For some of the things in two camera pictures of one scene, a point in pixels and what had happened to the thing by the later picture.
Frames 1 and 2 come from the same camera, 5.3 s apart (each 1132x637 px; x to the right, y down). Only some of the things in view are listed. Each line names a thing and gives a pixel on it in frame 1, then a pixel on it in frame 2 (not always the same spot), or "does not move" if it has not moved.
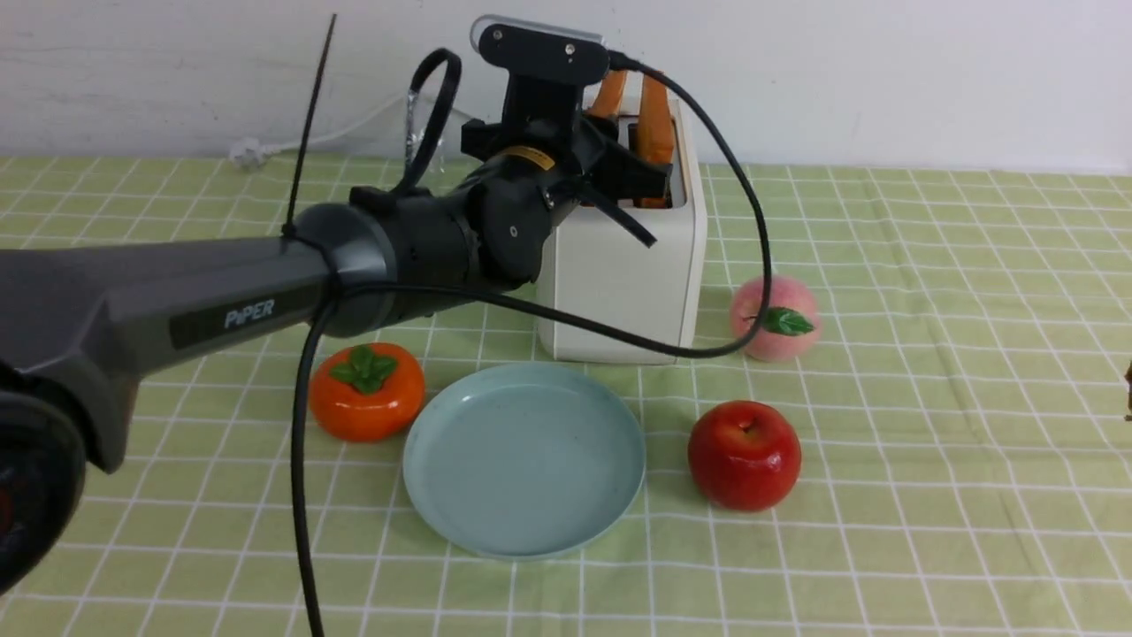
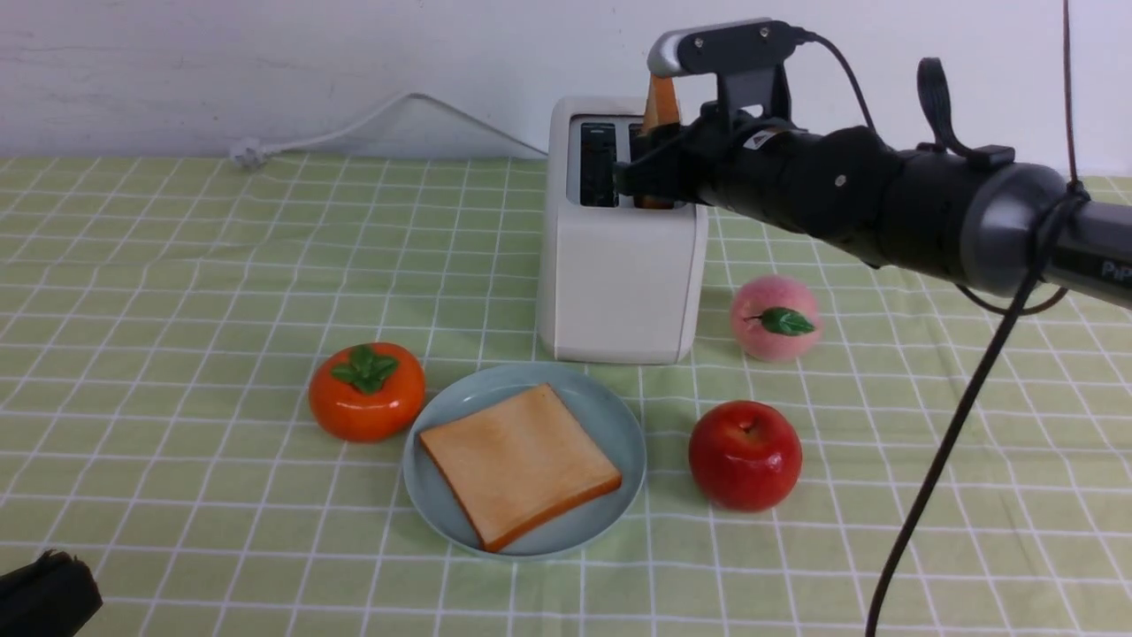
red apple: x=744 y=456 does not move
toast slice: x=608 y=99 -> x=518 y=464
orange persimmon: x=367 y=392 does not move
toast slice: x=655 y=137 does not move
